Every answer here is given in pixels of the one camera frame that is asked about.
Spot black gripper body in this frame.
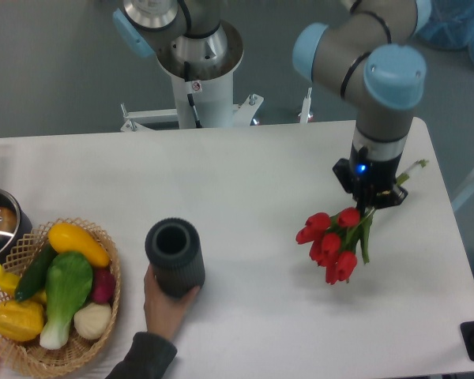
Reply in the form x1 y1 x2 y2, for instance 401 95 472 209
333 144 408 209

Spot red tulip bouquet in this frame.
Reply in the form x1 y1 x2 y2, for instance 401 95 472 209
295 159 430 286

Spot dark grey ribbed vase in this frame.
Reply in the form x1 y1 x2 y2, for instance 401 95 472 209
145 218 205 298

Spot left robot arm, grey blue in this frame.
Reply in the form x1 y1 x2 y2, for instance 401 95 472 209
112 0 243 81

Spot right robot arm, grey blue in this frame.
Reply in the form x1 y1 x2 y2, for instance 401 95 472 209
292 0 432 212

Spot forearm in grey sleeve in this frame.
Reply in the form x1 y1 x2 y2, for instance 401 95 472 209
107 332 177 379

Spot person's hand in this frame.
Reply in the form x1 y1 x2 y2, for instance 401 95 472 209
144 265 201 342

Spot blue plastic bag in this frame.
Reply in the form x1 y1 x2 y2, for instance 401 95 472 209
416 1 474 65

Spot red radish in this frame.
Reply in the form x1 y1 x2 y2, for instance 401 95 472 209
90 268 116 304

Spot yellow squash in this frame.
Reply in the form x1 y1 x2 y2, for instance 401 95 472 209
47 223 111 268

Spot white garlic bulb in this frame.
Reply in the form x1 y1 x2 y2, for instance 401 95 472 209
73 302 111 340

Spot green bok choy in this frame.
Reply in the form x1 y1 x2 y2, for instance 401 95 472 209
39 251 93 350

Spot green cucumber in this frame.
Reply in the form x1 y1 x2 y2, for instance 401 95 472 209
14 243 58 302

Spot small yellow gourd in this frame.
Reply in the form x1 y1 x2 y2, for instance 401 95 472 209
0 265 47 305

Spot yellow bell pepper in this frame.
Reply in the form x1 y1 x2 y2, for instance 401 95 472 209
0 300 44 342

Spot woven wicker basket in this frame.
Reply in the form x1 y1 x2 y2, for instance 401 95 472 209
0 218 121 378

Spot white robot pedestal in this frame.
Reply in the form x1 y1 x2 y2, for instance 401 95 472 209
120 70 315 133

